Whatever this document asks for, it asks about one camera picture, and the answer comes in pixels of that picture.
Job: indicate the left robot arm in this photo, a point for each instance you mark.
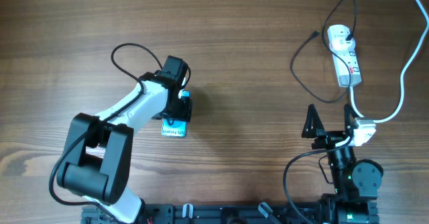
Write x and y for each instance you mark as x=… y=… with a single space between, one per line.
x=96 y=160

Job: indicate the white power strip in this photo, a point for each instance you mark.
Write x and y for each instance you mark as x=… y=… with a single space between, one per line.
x=346 y=65

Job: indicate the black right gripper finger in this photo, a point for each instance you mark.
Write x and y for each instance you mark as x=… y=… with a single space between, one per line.
x=350 y=116
x=313 y=126

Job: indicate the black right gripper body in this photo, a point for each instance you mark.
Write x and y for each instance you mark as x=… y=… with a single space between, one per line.
x=330 y=139

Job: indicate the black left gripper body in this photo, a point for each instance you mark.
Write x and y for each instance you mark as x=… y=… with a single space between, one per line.
x=186 y=108

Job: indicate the white USB charger plug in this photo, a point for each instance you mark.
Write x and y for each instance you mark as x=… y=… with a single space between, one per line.
x=342 y=44

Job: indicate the blue Galaxy smartphone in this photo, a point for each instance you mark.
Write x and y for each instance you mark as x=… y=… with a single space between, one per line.
x=177 y=126

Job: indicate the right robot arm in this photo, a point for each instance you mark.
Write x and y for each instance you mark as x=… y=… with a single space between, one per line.
x=355 y=182

